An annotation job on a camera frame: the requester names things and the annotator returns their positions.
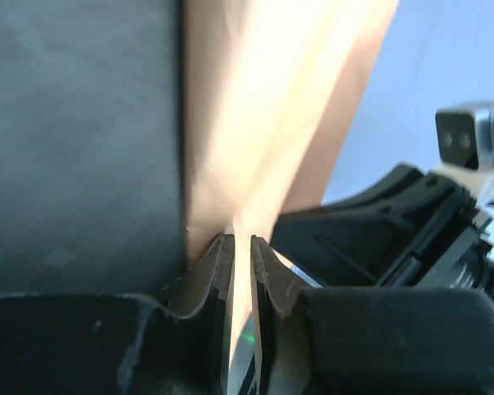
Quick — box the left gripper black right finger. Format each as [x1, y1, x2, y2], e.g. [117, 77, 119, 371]
[250, 237, 494, 394]

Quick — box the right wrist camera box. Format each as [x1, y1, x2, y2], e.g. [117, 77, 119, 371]
[435, 100, 494, 171]

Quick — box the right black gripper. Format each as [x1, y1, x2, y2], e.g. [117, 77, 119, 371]
[269, 165, 494, 314]

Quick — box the kraft wrapping paper sheet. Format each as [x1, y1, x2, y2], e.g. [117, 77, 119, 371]
[183, 0, 400, 371]

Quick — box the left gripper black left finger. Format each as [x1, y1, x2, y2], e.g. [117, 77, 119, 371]
[0, 235, 235, 394]

